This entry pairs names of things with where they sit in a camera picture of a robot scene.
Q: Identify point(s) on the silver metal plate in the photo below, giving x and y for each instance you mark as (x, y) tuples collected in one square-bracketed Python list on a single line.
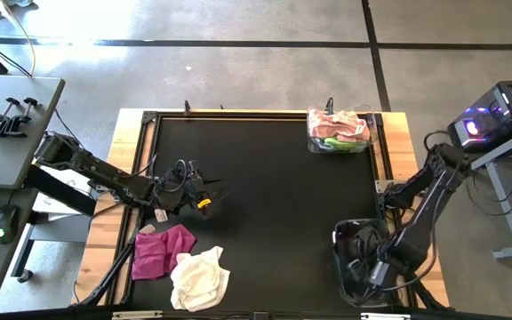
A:
[(136, 315), (385, 316)]

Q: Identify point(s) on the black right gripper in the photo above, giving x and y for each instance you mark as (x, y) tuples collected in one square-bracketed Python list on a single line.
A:
[(381, 275)]

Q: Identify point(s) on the black desk clamp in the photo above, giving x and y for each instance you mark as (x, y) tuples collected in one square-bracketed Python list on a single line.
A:
[(12, 101), (30, 101)]

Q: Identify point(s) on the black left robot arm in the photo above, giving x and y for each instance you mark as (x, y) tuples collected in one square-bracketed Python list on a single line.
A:
[(100, 171)]

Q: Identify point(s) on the dark grey towel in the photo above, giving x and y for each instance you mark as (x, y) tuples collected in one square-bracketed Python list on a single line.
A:
[(176, 209)]

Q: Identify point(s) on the dark plastic basket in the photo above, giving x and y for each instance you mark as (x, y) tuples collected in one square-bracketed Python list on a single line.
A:
[(338, 266)]

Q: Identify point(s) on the white towel label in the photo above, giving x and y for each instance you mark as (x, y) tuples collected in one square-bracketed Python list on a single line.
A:
[(161, 215)]

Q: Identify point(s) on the black computer mouse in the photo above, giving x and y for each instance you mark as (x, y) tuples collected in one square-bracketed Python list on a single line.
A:
[(5, 223)]

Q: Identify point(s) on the black diagonal frame strut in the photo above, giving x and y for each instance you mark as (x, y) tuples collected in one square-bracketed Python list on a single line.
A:
[(429, 298), (109, 273)]

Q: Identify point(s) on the pink towel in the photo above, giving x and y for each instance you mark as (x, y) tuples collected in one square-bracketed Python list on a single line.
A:
[(336, 124)]

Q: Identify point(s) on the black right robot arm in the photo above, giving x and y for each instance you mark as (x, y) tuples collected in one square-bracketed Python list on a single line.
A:
[(420, 222)]

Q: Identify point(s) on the magenta towel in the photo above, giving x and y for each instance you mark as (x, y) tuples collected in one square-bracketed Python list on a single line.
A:
[(156, 253)]

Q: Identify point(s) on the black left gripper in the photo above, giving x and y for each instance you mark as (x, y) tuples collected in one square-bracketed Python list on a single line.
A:
[(185, 186)]

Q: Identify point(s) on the white box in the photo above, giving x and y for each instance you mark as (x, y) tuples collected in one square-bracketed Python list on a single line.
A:
[(49, 204)]

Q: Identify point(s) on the green towel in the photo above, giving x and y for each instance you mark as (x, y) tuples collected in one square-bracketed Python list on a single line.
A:
[(340, 144)]

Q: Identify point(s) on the pale towel label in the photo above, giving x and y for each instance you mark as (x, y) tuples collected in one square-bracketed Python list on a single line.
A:
[(147, 229)]

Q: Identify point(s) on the clear plastic bin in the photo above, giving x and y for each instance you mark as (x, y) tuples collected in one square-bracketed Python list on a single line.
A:
[(314, 144)]

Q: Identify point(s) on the black aluminium table frame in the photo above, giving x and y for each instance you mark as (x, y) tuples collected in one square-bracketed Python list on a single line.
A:
[(260, 116)]

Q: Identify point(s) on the computer tower with lights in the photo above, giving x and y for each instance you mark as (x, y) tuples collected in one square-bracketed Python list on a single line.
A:
[(500, 111)]

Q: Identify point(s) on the black table edge clamp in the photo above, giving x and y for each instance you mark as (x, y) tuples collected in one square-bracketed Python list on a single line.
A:
[(329, 105), (187, 107)]

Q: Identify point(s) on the silver metal bracket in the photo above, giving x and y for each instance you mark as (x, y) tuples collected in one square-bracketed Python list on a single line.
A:
[(379, 184)]

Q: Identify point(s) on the white towel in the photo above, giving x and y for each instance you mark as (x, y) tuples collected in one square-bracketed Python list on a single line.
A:
[(198, 280)]

